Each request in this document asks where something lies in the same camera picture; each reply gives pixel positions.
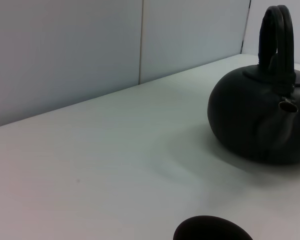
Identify black round teapot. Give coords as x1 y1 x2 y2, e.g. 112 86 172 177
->
206 4 300 166

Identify small dark teacup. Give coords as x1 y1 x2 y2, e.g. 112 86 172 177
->
172 215 255 240

